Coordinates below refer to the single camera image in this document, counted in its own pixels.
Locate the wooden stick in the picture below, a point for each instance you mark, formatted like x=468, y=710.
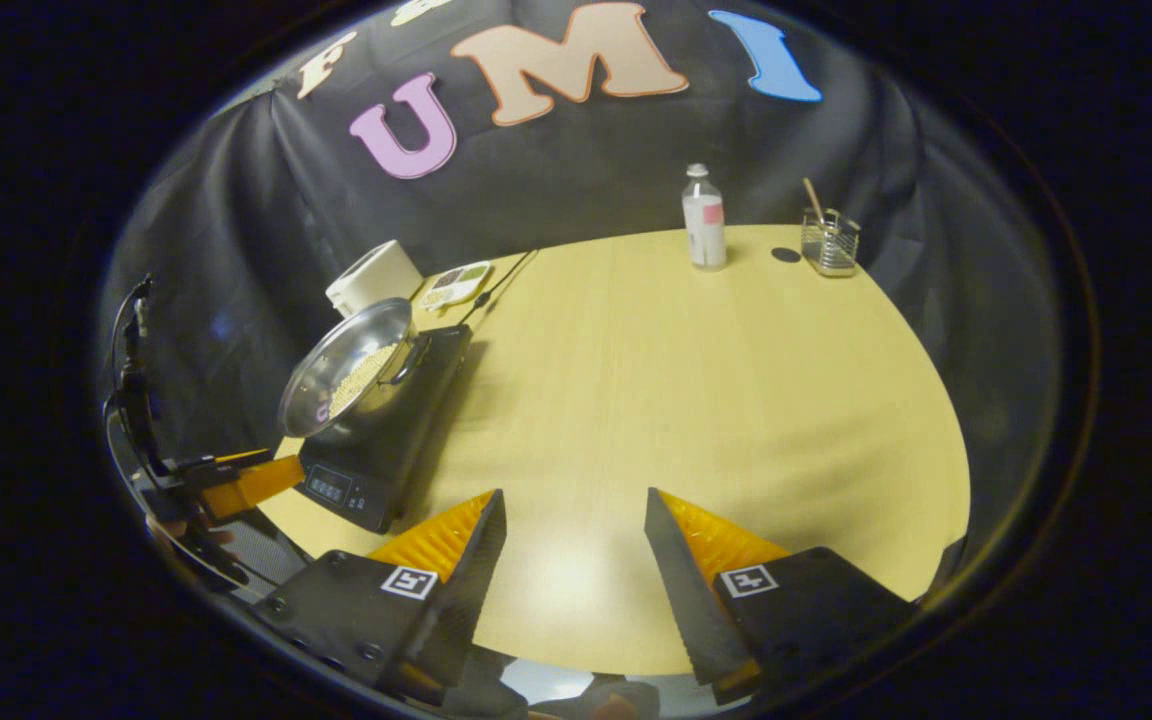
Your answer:
x=812, y=198

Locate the stainless steel pot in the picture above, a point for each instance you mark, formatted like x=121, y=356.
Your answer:
x=336, y=350

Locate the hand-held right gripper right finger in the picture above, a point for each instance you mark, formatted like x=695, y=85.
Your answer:
x=681, y=590

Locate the small black disc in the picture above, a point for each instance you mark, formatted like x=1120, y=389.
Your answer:
x=785, y=255

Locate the clear bottle with white label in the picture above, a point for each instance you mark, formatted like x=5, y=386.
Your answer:
x=704, y=225

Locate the black induction cooktop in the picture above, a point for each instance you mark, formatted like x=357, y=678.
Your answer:
x=406, y=440

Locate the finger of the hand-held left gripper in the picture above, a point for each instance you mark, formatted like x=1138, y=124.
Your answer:
x=256, y=482

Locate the white toaster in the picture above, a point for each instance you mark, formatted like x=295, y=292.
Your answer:
x=371, y=275

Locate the white divided bean dish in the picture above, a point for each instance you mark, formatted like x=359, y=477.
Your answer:
x=456, y=285

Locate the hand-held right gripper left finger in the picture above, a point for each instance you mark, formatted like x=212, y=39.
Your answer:
x=466, y=590

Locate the pile of yellow soybeans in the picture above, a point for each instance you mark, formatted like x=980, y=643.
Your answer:
x=361, y=380

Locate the clear glass holder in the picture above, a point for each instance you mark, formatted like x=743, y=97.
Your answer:
x=831, y=250

